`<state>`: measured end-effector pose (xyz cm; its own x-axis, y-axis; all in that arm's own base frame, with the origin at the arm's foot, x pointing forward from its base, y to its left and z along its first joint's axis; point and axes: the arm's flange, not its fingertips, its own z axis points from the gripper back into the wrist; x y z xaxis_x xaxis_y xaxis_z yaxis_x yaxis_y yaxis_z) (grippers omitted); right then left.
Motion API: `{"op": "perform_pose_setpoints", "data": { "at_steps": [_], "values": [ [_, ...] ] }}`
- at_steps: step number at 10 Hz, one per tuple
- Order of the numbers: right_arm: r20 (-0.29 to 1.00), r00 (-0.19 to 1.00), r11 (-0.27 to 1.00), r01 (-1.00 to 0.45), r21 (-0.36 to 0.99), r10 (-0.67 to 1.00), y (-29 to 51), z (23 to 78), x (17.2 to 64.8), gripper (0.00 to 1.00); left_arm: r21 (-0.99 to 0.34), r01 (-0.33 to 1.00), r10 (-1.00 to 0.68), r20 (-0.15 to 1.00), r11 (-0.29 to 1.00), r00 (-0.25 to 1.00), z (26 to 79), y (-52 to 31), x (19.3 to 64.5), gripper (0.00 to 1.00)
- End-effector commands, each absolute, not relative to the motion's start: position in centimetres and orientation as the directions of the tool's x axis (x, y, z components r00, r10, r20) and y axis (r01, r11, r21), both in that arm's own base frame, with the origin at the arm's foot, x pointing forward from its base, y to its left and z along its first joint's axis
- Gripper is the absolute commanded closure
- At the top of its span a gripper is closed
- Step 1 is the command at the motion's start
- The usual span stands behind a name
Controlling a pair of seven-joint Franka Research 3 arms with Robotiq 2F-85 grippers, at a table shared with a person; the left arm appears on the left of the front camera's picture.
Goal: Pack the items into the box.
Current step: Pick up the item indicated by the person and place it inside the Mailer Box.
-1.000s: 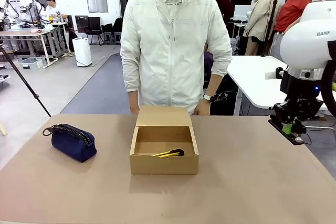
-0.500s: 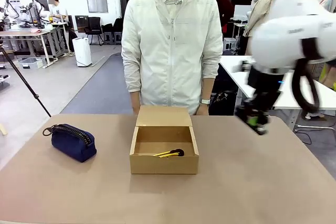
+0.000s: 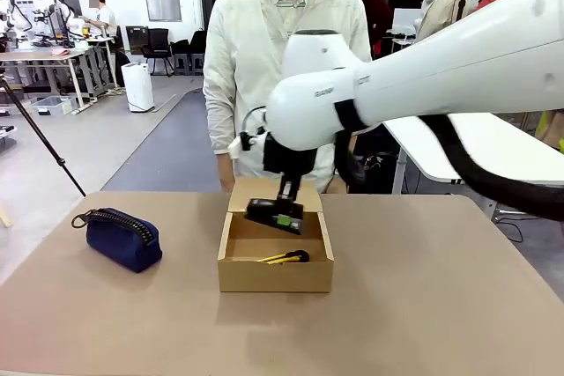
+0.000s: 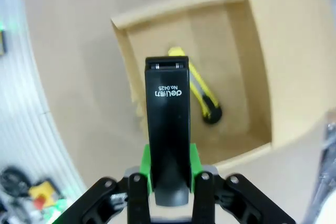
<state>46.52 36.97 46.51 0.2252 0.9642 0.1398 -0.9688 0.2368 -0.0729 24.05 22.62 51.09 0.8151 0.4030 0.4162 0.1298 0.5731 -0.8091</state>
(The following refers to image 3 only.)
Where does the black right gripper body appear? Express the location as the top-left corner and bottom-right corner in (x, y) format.
(263, 133), (319, 176)

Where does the black stapler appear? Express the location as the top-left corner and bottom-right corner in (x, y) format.
(243, 198), (306, 237)

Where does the yellow black utility knife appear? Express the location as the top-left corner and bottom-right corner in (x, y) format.
(256, 249), (311, 266)

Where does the brown cardboard box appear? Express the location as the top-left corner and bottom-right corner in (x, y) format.
(217, 176), (335, 293)

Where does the navy blue zipper pouch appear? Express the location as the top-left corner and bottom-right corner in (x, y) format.
(71, 207), (164, 274)

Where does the person's right forearm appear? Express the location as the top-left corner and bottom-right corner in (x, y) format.
(216, 151), (236, 175)

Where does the person's left hand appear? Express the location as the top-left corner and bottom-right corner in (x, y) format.
(326, 176), (349, 195)

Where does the black bag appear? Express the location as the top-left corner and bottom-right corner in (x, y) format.
(351, 150), (400, 195)

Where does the person in white jacket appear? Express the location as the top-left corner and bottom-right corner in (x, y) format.
(202, 0), (374, 195)

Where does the black office chair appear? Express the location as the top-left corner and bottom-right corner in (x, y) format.
(171, 30), (207, 77)
(144, 27), (174, 77)

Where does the white air purifier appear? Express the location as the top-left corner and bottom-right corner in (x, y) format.
(121, 62), (156, 114)

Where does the mannequin in dark red sweater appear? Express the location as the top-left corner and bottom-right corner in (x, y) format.
(352, 0), (393, 60)

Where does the white table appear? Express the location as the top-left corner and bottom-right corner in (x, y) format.
(382, 111), (564, 187)

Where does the background person in white shirt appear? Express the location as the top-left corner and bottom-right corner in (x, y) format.
(82, 0), (119, 39)

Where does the clear plastic bin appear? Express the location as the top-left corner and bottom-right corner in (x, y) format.
(29, 95), (74, 117)

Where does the black tripod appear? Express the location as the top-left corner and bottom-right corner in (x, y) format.
(0, 77), (87, 198)

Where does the grey workbench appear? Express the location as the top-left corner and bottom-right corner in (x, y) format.
(0, 36), (119, 114)

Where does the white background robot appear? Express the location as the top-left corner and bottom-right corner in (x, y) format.
(33, 0), (85, 48)
(0, 0), (35, 50)

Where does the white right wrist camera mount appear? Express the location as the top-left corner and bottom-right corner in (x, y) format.
(227, 130), (258, 160)

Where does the thin black camera cable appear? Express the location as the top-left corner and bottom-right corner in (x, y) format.
(241, 106), (268, 140)

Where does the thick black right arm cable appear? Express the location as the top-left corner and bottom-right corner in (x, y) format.
(333, 100), (564, 222)

